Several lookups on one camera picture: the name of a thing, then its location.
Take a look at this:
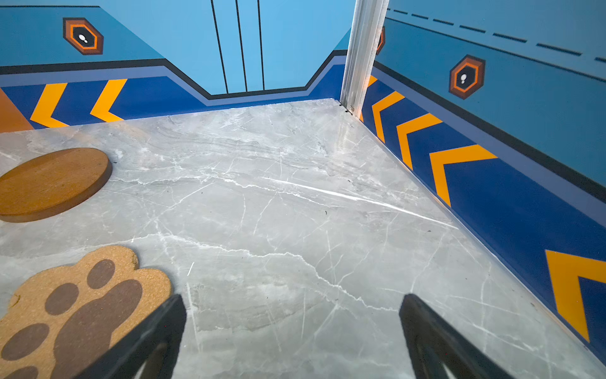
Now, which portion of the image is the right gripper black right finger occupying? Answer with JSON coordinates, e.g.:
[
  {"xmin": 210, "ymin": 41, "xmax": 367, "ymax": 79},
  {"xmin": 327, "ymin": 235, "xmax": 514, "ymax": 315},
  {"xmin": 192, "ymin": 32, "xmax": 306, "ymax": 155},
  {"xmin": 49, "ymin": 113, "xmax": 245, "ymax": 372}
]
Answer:
[{"xmin": 399, "ymin": 293, "xmax": 511, "ymax": 378}]

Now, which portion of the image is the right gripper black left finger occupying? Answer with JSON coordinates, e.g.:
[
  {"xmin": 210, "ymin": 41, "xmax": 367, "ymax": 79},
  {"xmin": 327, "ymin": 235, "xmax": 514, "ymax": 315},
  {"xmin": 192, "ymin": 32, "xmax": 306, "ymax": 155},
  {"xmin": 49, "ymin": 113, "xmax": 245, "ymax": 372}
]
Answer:
[{"xmin": 77, "ymin": 294, "xmax": 187, "ymax": 378}]

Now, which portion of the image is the dark brown round wooden coaster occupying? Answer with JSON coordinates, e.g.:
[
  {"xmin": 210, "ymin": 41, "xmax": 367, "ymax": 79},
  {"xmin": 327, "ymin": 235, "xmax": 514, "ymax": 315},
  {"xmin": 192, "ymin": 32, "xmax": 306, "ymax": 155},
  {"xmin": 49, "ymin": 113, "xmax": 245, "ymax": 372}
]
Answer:
[{"xmin": 1, "ymin": 148, "xmax": 113, "ymax": 223}]

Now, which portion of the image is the cork paw print coaster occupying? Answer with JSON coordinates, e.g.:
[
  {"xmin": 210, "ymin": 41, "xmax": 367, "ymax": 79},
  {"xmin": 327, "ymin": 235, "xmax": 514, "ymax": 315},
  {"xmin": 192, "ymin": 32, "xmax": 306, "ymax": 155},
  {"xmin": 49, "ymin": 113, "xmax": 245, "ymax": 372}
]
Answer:
[{"xmin": 1, "ymin": 246, "xmax": 172, "ymax": 378}]

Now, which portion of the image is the aluminium corner post right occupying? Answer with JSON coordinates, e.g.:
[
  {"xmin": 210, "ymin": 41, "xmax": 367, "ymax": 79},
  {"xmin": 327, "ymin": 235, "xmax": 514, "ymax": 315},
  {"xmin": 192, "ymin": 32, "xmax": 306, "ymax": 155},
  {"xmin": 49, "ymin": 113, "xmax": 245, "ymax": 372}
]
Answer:
[{"xmin": 339, "ymin": 0, "xmax": 389, "ymax": 118}]

